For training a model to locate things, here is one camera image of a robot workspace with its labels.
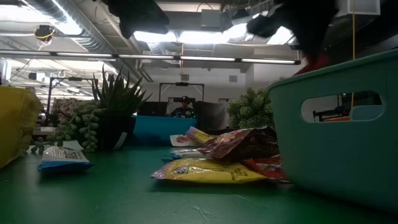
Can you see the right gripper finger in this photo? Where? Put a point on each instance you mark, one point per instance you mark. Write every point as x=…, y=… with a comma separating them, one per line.
x=321, y=46
x=306, y=48

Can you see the red Skittles pack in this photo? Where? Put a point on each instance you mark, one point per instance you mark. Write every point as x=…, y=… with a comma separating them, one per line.
x=269, y=166
x=314, y=63

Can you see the succulent plant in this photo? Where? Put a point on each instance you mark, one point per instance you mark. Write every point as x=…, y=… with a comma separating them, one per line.
x=115, y=124

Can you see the red brown chocolate bar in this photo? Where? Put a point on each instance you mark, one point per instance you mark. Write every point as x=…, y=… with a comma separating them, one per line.
x=245, y=143

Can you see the white red candy wrapper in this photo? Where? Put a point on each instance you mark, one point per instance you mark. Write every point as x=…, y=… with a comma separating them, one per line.
x=182, y=140

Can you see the grey ceiling box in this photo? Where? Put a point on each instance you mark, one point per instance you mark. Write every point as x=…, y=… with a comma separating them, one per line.
x=211, y=18

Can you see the orange plastic basket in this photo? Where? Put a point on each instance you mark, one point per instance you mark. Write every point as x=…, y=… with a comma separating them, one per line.
x=337, y=119

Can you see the long ceiling light bar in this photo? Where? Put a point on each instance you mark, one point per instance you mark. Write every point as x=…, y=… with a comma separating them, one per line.
x=202, y=58

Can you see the pale green pinecone plant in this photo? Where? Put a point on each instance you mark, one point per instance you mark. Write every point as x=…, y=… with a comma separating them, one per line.
x=252, y=109

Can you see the black monitor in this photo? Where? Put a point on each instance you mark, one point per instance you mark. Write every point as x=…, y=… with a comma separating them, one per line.
x=155, y=109

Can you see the person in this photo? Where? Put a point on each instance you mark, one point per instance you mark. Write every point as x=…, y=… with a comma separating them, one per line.
x=183, y=110

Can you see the dark blue plastic tray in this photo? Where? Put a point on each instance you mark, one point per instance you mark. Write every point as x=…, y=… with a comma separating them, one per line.
x=161, y=129

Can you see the black chair back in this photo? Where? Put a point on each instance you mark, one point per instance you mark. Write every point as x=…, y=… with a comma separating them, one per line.
x=211, y=115

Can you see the teal plastic basket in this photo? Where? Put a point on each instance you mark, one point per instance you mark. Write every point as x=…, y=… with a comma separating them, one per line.
x=342, y=161

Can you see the black metal stand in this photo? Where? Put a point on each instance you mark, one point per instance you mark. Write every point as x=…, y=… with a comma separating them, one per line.
x=49, y=99

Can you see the yellow Sour Patch pack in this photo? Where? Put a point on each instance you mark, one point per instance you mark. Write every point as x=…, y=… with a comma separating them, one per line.
x=199, y=135
x=211, y=171

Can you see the yellow plastic basket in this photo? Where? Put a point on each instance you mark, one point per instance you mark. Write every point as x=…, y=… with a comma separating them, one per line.
x=15, y=130

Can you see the green table mat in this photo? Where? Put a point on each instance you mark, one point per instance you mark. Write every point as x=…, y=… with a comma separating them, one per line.
x=124, y=202

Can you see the round metal air duct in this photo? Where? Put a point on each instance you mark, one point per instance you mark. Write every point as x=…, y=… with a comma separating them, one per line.
x=93, y=43

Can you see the grey wall vent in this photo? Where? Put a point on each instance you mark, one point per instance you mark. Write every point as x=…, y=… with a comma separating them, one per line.
x=185, y=77
x=233, y=78

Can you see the black frame stand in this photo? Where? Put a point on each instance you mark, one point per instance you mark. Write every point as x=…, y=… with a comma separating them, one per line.
x=182, y=83

